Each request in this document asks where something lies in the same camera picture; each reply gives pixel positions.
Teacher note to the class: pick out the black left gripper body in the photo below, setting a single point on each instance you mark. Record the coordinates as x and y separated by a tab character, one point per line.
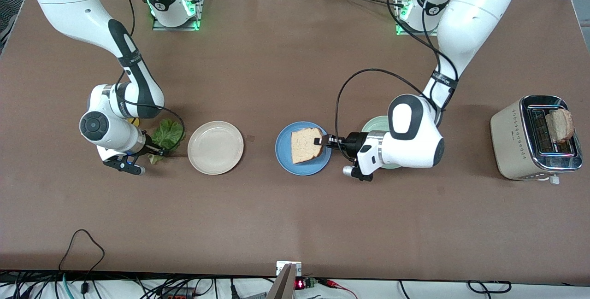
356	143

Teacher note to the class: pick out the green lettuce leaf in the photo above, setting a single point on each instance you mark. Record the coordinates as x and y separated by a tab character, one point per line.
170	135

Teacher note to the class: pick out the yellow squeeze bottle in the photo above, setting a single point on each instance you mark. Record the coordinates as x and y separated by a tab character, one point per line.
134	121

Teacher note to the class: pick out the pale bread slice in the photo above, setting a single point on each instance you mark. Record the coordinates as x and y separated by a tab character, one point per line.
304	144

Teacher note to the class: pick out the brown toasted bread slice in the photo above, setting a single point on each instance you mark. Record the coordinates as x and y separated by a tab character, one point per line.
560	124

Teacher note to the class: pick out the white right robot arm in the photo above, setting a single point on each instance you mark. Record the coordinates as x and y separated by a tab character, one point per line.
69	4

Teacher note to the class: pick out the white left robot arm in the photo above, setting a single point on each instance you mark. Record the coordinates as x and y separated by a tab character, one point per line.
474	13

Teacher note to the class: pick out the pale green plate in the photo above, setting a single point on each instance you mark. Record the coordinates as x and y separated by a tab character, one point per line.
375	125

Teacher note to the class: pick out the blue plate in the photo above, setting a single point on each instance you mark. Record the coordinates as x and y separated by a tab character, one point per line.
286	158

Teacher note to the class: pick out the cream white plate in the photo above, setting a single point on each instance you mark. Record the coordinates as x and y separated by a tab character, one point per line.
215	148

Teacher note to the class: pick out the red display module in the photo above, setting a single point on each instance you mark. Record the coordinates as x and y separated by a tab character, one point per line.
300	284

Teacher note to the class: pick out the grey metal stand bar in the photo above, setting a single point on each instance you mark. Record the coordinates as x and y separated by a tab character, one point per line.
286	285

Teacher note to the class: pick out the beige chrome toaster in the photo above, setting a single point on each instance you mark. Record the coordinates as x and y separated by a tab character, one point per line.
511	147

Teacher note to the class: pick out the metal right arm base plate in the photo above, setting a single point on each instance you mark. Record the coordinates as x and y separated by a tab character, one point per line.
175	28

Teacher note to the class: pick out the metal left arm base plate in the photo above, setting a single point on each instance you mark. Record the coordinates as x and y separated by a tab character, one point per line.
419	33

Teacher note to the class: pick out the small white bracket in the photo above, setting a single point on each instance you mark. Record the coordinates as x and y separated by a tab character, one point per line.
281	266

